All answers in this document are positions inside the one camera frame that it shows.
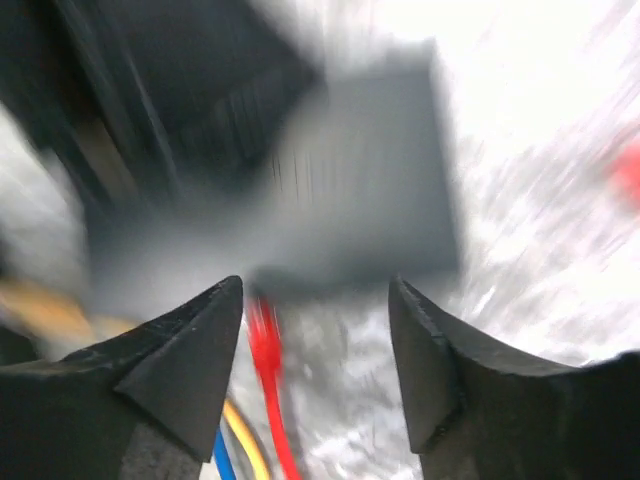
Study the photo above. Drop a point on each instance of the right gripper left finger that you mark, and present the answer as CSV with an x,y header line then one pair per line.
x,y
143,405

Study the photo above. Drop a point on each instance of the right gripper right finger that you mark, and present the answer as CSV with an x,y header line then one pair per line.
x,y
477,408

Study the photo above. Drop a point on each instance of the black Mercusys switch box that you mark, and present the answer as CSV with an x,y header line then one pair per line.
x,y
355,189

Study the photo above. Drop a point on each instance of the black TP-Link switch box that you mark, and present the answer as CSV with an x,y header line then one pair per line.
x,y
143,99

